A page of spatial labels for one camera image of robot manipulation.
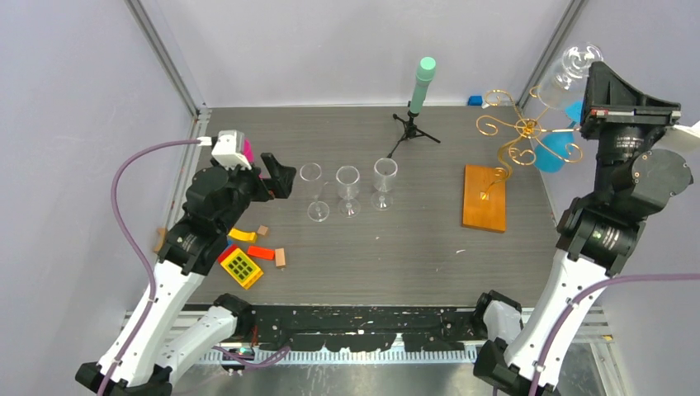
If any orange wooden rack base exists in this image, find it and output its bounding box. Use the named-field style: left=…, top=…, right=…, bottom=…
left=461, top=164, right=507, bottom=233

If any aluminium frame rail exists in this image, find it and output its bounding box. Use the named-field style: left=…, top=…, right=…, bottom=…
left=574, top=306, right=614, bottom=343

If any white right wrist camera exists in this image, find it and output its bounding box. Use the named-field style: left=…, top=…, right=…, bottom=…
left=659, top=122, right=699, bottom=153

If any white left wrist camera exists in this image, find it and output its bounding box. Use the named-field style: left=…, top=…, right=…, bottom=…
left=196, top=130, right=253, bottom=170

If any slotted cable duct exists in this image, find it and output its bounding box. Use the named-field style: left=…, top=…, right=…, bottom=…
left=202, top=347, right=480, bottom=366

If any red flat block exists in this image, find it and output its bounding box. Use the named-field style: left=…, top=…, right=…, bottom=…
left=216, top=244, right=239, bottom=262

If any orange flat block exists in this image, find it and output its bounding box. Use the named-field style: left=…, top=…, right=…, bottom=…
left=247, top=245, right=276, bottom=261

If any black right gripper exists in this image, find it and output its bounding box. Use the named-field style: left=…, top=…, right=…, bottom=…
left=581, top=60, right=683, bottom=197

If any small blue block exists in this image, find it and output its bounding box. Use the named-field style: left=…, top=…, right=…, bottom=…
left=467, top=95, right=484, bottom=106

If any yellow green window block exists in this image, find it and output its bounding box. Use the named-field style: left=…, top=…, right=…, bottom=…
left=219, top=248, right=264, bottom=290

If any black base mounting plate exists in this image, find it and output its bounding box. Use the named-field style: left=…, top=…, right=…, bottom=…
left=218, top=304, right=526, bottom=354

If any blue plastic wine glass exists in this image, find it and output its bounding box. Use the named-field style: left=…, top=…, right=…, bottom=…
left=534, top=101, right=583, bottom=173

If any black mini tripod stand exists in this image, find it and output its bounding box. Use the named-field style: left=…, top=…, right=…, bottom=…
left=386, top=111, right=442, bottom=158

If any tan wooden block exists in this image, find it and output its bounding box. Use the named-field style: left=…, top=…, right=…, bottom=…
left=275, top=248, right=286, bottom=268

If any pink plastic wine glass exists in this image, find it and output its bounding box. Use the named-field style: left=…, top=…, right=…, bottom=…
left=243, top=139, right=255, bottom=165

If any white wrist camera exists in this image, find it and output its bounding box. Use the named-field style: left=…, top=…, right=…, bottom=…
left=659, top=122, right=699, bottom=153
left=196, top=130, right=253, bottom=170

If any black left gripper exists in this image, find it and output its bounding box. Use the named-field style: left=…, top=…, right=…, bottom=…
left=212, top=153, right=295, bottom=233

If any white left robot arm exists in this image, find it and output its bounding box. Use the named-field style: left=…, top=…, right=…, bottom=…
left=75, top=153, right=297, bottom=395

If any yellow curved block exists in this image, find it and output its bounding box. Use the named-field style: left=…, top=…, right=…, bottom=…
left=228, top=228, right=258, bottom=243

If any wooden block off table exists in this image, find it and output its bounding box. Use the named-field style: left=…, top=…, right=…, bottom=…
left=153, top=228, right=168, bottom=253

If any gold wire glass rack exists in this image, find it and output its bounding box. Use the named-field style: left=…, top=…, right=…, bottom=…
left=476, top=89, right=560, bottom=182

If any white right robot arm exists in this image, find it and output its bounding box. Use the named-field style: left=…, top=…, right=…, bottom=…
left=471, top=61, right=693, bottom=395

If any small tan cube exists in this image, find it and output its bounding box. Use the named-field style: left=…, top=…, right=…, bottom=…
left=257, top=225, right=269, bottom=237

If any mint green microphone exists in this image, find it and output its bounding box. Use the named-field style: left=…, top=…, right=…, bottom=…
left=409, top=57, right=437, bottom=117

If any clear wine glass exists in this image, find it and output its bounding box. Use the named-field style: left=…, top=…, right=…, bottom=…
left=335, top=165, right=361, bottom=218
left=533, top=42, right=603, bottom=110
left=300, top=163, right=329, bottom=223
left=371, top=158, right=398, bottom=211

